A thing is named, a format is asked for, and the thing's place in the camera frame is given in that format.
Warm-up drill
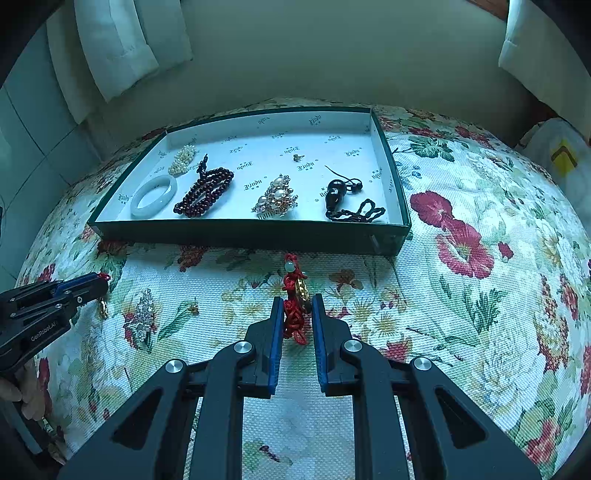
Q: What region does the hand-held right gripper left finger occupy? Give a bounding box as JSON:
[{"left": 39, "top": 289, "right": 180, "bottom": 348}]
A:
[{"left": 58, "top": 296, "right": 284, "bottom": 480}]

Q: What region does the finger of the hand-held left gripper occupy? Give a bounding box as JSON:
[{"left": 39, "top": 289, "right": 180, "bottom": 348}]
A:
[
  {"left": 9, "top": 278, "right": 110, "bottom": 324},
  {"left": 0, "top": 272, "right": 103, "bottom": 315}
]

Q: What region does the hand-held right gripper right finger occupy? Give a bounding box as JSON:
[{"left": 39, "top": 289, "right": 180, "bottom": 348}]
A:
[{"left": 311, "top": 293, "right": 543, "bottom": 480}]

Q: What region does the small red knot gold charm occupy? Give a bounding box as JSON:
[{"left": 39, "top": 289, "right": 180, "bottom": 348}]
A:
[{"left": 96, "top": 272, "right": 112, "bottom": 320}]

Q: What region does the red knot gold coin charm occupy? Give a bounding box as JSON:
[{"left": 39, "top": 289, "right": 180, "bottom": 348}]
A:
[{"left": 283, "top": 253, "right": 312, "bottom": 346}]

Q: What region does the white jade bangle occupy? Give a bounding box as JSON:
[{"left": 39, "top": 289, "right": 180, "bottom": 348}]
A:
[{"left": 130, "top": 175, "right": 178, "bottom": 219}]

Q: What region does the gold pearl brooch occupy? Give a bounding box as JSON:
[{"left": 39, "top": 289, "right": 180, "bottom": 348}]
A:
[{"left": 252, "top": 174, "right": 298, "bottom": 215}]

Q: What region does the black pendant cord necklace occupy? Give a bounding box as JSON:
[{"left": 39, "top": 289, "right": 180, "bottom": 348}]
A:
[{"left": 323, "top": 165, "right": 386, "bottom": 223}]

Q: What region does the small pearl bead bracelet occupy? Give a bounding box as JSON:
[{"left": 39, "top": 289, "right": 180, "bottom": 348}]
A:
[{"left": 167, "top": 144, "right": 195, "bottom": 177}]

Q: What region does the dark red bead bracelet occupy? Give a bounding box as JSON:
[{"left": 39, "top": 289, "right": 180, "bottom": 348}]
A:
[{"left": 173, "top": 154, "right": 235, "bottom": 217}]

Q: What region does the green cardboard box tray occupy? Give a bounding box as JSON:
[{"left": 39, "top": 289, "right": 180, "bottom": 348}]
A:
[{"left": 87, "top": 106, "right": 413, "bottom": 256}]

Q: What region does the person's left hand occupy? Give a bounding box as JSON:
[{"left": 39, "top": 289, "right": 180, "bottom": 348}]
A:
[{"left": 0, "top": 364, "right": 48, "bottom": 418}]

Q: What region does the silver crystal brooch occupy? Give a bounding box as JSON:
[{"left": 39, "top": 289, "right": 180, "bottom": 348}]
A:
[{"left": 122, "top": 290, "right": 160, "bottom": 344}]

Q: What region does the pale wardrobe door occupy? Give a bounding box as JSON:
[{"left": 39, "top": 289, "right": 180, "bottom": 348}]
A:
[{"left": 0, "top": 28, "right": 93, "bottom": 296}]

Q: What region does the pale curtain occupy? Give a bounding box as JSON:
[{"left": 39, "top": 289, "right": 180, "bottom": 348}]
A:
[
  {"left": 498, "top": 0, "right": 591, "bottom": 104},
  {"left": 46, "top": 0, "right": 195, "bottom": 123}
]

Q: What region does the white yellow patterned bedsheet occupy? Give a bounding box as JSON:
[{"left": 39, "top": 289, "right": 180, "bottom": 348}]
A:
[{"left": 517, "top": 117, "right": 591, "bottom": 185}]

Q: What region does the wooden window sill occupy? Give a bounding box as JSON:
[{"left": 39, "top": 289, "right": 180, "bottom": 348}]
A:
[{"left": 464, "top": 0, "right": 509, "bottom": 21}]

